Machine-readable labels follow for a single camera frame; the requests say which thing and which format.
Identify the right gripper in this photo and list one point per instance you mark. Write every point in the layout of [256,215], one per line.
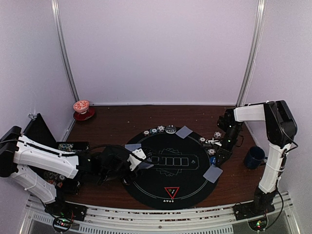
[223,152]

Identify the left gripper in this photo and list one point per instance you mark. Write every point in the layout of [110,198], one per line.
[129,179]

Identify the blue white chip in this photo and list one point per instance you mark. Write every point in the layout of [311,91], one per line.
[161,128]
[211,152]

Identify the playing card seat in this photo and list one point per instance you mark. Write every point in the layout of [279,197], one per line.
[132,147]
[183,132]

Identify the blue playing card deck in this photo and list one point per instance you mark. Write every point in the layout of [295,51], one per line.
[144,165]

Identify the playing card top seat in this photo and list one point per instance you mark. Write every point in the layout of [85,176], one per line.
[183,132]

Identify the green chip top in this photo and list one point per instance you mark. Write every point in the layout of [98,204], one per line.
[153,131]

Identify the clear acrylic dealer button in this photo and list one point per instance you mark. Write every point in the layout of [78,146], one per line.
[170,129]

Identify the blue white chip top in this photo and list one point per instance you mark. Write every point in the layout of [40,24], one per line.
[161,128]

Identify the red triangle marker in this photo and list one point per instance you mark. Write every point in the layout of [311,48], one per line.
[172,191]

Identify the blue round blind button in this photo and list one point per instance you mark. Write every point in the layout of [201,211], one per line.
[213,160]

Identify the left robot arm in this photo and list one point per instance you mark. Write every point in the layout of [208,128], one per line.
[19,155]

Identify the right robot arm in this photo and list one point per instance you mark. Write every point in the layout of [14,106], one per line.
[281,129]

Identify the black white chip stack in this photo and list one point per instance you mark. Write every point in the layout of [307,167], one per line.
[218,135]

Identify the dark blue mug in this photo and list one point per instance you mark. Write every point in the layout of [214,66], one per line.
[254,157]

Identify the round black poker mat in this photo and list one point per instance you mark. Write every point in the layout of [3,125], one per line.
[177,163]

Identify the black poker chip case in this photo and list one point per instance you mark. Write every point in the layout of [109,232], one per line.
[38,131]

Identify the red patterned bowl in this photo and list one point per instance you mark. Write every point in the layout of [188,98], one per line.
[81,106]

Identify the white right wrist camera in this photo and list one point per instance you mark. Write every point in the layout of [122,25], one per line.
[211,143]

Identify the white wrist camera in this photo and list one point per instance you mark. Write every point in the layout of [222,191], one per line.
[135,158]
[211,143]

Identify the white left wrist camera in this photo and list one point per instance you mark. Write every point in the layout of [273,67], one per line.
[135,158]

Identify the front aluminium rail base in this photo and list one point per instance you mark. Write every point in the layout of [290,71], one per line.
[209,220]

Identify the right aluminium frame post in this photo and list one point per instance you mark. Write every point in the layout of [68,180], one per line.
[255,44]

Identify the aluminium frame post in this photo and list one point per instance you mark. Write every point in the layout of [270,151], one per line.
[63,50]
[255,44]

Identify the left aluminium frame post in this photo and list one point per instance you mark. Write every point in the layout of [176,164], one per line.
[63,50]

